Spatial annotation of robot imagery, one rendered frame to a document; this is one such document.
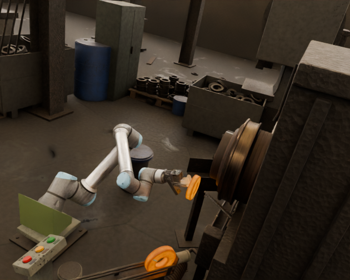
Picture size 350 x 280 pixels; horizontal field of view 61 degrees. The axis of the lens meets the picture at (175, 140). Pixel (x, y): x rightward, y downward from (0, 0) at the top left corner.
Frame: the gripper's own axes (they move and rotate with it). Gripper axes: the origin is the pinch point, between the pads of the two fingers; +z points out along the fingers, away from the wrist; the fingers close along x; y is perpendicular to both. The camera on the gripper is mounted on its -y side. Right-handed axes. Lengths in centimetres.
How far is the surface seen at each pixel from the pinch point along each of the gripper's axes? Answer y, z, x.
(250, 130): 40, 36, -7
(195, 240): -82, -21, 43
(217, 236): -11.2, 23.6, -28.2
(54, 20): 109, -230, 143
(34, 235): -42, -113, -35
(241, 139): 38, 33, -14
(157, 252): -7, 2, -53
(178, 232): -77, -37, 43
